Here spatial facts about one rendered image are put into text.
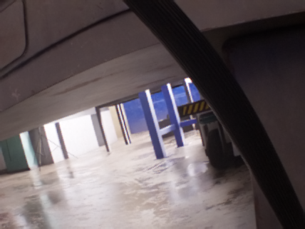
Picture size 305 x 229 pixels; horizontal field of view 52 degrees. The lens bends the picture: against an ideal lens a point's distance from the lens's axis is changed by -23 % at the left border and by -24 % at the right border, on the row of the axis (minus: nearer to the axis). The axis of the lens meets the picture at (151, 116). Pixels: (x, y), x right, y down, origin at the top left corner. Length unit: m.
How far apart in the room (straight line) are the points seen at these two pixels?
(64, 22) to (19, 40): 0.15
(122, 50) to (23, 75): 0.19
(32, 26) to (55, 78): 0.30
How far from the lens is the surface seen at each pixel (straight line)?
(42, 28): 0.79
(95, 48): 0.51
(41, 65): 0.56
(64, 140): 5.83
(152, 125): 2.81
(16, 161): 5.52
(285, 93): 0.54
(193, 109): 1.62
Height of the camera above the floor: 0.32
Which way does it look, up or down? level
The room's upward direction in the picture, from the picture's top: 16 degrees counter-clockwise
